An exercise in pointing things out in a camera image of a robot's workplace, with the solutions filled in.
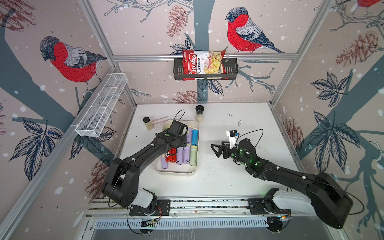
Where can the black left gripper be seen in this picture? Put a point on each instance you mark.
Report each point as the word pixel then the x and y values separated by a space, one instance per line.
pixel 184 137

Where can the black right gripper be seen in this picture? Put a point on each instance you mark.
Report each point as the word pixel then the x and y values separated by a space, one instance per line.
pixel 226 149

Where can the purple flashlight across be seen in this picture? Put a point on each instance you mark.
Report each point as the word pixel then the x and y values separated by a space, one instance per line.
pixel 180 156

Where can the tall purple flashlight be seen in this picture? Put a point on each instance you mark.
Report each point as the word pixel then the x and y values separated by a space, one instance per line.
pixel 186 154

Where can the blue flashlight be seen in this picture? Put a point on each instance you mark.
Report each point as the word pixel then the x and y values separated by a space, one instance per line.
pixel 195 136

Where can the green flashlight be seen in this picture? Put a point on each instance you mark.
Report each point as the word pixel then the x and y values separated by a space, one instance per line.
pixel 193 155

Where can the red flashlight with white logo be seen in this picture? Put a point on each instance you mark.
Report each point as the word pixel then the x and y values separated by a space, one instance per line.
pixel 168 158

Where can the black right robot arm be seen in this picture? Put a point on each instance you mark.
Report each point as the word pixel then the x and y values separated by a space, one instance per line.
pixel 330 202

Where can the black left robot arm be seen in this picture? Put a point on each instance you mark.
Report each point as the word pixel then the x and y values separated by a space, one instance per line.
pixel 122 180

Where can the white rectangular storage tray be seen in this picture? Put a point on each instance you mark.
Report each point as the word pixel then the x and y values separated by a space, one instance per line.
pixel 174 168

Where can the small black cap jar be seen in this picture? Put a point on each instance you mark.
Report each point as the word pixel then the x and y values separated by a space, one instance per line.
pixel 148 123

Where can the black cap spice grinder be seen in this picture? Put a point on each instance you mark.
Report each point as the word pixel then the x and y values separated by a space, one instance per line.
pixel 199 113

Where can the red cassava chips bag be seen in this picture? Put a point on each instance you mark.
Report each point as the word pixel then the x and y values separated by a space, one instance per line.
pixel 203 62

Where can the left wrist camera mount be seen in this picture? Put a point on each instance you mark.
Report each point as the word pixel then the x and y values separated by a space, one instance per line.
pixel 177 129

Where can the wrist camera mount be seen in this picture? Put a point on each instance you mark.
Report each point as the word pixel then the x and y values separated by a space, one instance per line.
pixel 233 137
pixel 177 129

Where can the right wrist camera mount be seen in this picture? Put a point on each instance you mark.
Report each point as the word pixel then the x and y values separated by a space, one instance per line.
pixel 233 137

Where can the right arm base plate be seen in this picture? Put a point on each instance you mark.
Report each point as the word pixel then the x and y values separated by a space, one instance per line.
pixel 263 207

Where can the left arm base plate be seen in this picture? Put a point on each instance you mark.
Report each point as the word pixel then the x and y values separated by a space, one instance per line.
pixel 156 208

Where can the black wall basket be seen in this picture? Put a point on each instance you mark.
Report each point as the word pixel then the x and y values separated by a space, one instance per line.
pixel 228 69

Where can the white wire mesh shelf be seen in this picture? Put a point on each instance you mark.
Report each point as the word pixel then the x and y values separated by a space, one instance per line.
pixel 98 113

